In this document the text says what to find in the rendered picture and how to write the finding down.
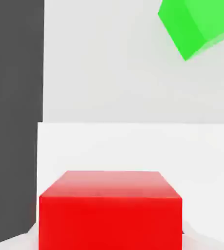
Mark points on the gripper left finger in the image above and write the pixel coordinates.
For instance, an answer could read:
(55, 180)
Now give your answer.
(24, 242)

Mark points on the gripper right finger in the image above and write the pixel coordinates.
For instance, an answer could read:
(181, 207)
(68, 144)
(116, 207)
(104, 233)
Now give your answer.
(193, 242)

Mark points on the small green cube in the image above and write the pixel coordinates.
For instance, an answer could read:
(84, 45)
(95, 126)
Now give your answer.
(191, 23)

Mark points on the small red cube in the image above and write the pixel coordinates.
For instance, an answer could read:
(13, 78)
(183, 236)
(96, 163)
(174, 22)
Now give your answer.
(110, 220)

